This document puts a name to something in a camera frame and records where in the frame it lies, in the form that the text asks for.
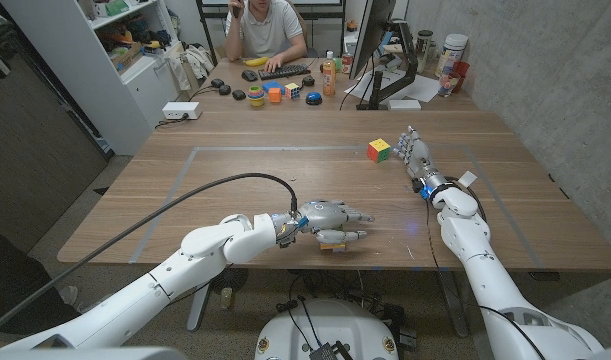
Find white wipes canister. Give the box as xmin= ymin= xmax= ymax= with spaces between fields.
xmin=434 ymin=33 xmax=470 ymax=79

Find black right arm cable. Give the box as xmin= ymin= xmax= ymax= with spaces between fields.
xmin=424 ymin=175 xmax=548 ymax=360

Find black keyboard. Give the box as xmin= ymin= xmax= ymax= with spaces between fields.
xmin=257 ymin=63 xmax=312 ymax=81

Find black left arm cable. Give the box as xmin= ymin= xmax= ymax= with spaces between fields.
xmin=0 ymin=172 xmax=300 ymax=341

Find dark lidded jar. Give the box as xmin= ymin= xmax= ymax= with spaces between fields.
xmin=414 ymin=29 xmax=434 ymax=69

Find white flat box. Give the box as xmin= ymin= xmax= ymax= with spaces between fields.
xmin=387 ymin=98 xmax=423 ymax=111

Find orange drink bottle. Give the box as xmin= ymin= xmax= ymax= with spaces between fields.
xmin=322 ymin=50 xmax=337 ymax=97

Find grey table leg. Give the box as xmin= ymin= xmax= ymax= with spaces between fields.
xmin=436 ymin=270 xmax=470 ymax=338
xmin=186 ymin=279 xmax=216 ymax=332

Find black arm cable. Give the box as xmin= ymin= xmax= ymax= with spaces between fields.
xmin=424 ymin=175 xmax=548 ymax=360
xmin=0 ymin=172 xmax=300 ymax=341

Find multicolour rubik's cube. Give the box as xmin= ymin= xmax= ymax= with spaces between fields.
xmin=366 ymin=137 xmax=392 ymax=164

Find white shelving unit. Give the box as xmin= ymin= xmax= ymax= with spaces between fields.
xmin=0 ymin=0 xmax=191 ymax=156

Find white paper sheets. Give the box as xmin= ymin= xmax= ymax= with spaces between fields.
xmin=343 ymin=64 xmax=441 ymax=104

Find white power strip box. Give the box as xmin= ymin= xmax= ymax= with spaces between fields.
xmin=161 ymin=101 xmax=203 ymax=121

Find clear drinking glass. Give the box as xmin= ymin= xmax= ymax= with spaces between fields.
xmin=437 ymin=72 xmax=459 ymax=98

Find person in white polo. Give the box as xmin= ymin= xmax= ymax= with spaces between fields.
xmin=223 ymin=0 xmax=309 ymax=73

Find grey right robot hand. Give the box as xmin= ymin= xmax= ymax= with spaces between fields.
xmin=391 ymin=125 xmax=449 ymax=194

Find red plastic cup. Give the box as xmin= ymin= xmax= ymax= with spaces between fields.
xmin=451 ymin=60 xmax=471 ymax=86

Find beige clothing pile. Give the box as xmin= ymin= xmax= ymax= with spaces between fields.
xmin=166 ymin=43 xmax=216 ymax=91

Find white robot torso base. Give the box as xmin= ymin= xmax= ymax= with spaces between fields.
xmin=254 ymin=298 xmax=400 ymax=360

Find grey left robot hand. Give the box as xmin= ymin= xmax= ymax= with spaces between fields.
xmin=271 ymin=199 xmax=375 ymax=249

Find black computer monitor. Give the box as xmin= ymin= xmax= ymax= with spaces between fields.
xmin=348 ymin=0 xmax=398 ymax=81

